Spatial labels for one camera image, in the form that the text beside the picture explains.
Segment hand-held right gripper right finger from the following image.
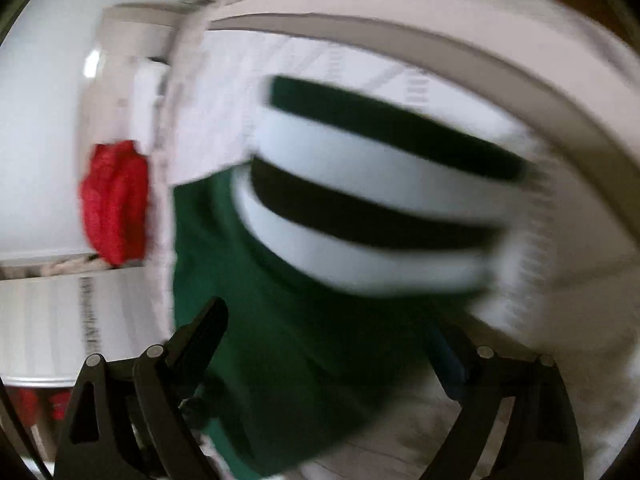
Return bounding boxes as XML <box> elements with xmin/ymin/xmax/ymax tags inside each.
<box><xmin>419</xmin><ymin>319</ymin><xmax>586</xmax><ymax>480</ymax></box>

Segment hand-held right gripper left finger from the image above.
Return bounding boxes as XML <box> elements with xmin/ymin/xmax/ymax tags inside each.
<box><xmin>54</xmin><ymin>297</ymin><xmax>231</xmax><ymax>480</ymax></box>

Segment green and cream varsity jacket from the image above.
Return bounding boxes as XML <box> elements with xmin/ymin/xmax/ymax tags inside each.
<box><xmin>170</xmin><ymin>75</ymin><xmax>543</xmax><ymax>479</ymax></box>

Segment red hanging clothes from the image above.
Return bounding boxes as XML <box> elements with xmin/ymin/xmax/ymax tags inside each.
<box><xmin>9</xmin><ymin>389</ymin><xmax>73</xmax><ymax>423</ymax></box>

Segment red duvet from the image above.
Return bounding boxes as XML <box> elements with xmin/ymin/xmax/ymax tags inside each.
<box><xmin>78</xmin><ymin>140</ymin><xmax>152</xmax><ymax>268</ymax></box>

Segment white pillow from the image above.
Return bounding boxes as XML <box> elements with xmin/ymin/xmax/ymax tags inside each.
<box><xmin>131</xmin><ymin>61</ymin><xmax>170</xmax><ymax>153</ymax></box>

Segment white quilted floral mat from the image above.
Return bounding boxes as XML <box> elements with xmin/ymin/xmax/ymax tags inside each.
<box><xmin>145</xmin><ymin>0</ymin><xmax>638</xmax><ymax>480</ymax></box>

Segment bed with beige headboard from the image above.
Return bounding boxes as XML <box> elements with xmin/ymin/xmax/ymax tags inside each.
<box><xmin>75</xmin><ymin>2</ymin><xmax>201</xmax><ymax>171</ymax></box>

